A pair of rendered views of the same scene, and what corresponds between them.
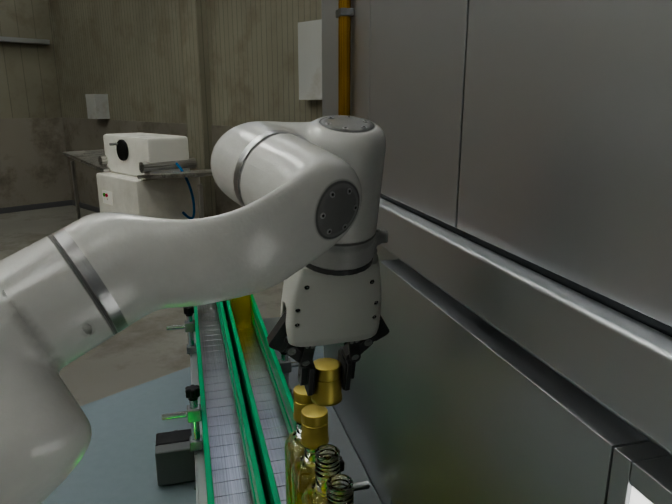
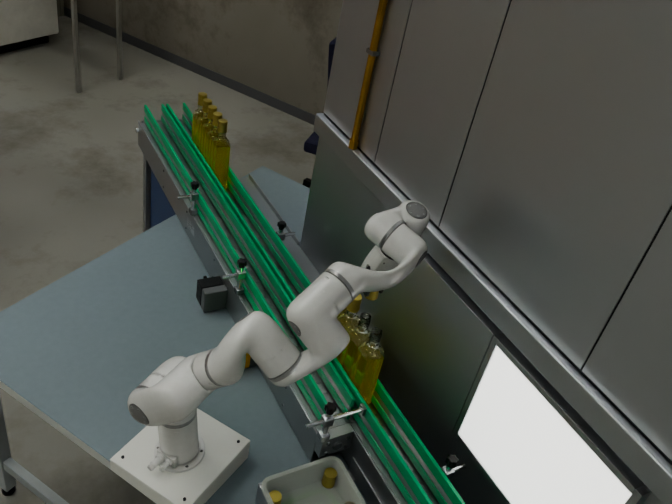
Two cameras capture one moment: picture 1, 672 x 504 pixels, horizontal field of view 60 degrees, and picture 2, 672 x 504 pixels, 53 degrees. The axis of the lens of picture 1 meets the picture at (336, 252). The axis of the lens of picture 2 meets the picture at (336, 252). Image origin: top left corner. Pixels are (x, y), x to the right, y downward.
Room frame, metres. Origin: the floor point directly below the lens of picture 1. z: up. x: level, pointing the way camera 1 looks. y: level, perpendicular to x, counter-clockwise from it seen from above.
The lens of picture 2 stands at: (-0.61, 0.57, 2.27)
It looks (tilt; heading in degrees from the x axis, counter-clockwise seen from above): 36 degrees down; 340
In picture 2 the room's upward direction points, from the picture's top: 12 degrees clockwise
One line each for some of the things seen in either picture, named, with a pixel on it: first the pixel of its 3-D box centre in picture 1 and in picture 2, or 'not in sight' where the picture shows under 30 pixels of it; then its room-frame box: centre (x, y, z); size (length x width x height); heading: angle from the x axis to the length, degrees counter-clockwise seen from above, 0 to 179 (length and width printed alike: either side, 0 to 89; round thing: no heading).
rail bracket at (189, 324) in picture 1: (181, 331); (187, 199); (1.44, 0.41, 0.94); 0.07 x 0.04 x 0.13; 105
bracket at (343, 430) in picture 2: not in sight; (334, 441); (0.43, 0.08, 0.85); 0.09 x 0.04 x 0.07; 105
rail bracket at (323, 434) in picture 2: not in sight; (335, 419); (0.42, 0.10, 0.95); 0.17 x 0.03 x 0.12; 105
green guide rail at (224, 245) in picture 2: (199, 359); (212, 226); (1.30, 0.33, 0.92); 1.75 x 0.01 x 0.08; 15
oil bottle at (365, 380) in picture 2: not in sight; (365, 373); (0.54, 0.00, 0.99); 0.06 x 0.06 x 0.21; 14
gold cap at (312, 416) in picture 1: (314, 426); (354, 302); (0.65, 0.03, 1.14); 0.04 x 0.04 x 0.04
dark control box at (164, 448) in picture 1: (176, 457); (211, 294); (1.09, 0.35, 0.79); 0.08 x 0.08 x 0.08; 15
